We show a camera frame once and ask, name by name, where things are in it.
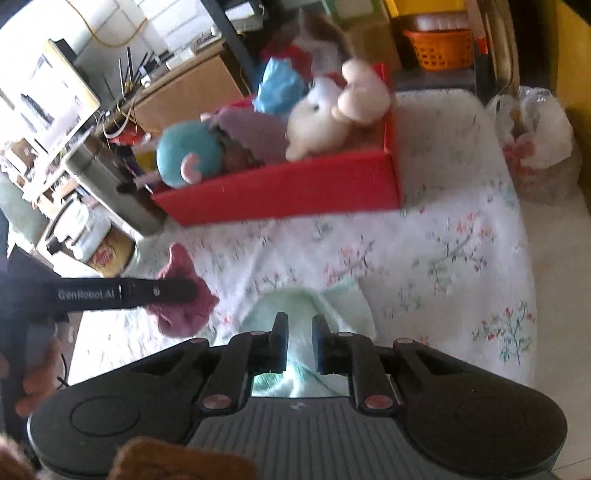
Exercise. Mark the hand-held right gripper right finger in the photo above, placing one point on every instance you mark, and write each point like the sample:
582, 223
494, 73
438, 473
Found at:
319, 344

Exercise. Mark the white and pink plush toy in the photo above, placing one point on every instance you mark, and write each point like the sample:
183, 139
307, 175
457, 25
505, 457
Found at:
318, 120

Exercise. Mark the person's left hand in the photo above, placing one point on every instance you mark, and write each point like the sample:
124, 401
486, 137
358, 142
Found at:
41, 374

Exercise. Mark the brown fuzzy cloth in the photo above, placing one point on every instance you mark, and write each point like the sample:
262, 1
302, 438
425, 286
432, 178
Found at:
180, 461

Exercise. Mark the flat monitor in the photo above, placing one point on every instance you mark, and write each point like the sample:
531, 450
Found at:
51, 97

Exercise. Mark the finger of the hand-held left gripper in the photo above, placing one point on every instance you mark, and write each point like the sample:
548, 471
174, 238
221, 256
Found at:
161, 291

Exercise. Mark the black shelf rack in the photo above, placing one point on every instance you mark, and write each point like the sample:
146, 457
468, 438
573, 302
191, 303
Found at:
241, 50

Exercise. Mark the floral tablecloth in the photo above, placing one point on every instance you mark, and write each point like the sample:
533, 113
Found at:
415, 258

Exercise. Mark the orange plastic basket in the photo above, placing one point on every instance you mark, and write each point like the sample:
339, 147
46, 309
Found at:
438, 50

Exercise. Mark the red and white plastic bag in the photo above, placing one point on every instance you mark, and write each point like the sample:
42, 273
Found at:
323, 50

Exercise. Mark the light green knitted cloth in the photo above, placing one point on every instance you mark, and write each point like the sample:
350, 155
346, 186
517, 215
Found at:
300, 304

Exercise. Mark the bright blue cloth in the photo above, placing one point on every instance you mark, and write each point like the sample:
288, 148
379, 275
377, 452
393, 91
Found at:
277, 87

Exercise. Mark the jar with brown label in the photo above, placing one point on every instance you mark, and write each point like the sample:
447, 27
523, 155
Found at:
108, 256

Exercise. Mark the yellow box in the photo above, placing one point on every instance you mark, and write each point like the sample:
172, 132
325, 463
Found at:
425, 7

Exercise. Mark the red cardboard box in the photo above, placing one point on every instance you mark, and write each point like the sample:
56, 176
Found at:
286, 194

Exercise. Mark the teal round plush doll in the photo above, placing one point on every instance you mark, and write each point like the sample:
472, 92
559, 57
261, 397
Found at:
184, 157

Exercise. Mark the pink knitted cloth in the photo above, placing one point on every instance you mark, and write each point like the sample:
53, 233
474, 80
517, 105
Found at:
184, 318

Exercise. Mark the clear plastic bag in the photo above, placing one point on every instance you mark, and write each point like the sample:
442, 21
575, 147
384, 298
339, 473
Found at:
540, 134

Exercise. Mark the clear plastic tub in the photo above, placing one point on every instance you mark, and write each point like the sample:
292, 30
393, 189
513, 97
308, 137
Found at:
438, 22

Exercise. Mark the purple cloth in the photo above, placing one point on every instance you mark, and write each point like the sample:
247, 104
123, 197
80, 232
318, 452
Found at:
258, 134

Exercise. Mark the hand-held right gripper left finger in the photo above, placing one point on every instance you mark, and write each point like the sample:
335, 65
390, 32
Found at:
280, 341

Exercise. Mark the large cardboard box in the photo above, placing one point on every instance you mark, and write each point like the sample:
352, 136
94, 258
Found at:
184, 97

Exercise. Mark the steel cylinder flask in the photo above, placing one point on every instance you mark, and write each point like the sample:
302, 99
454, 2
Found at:
115, 194

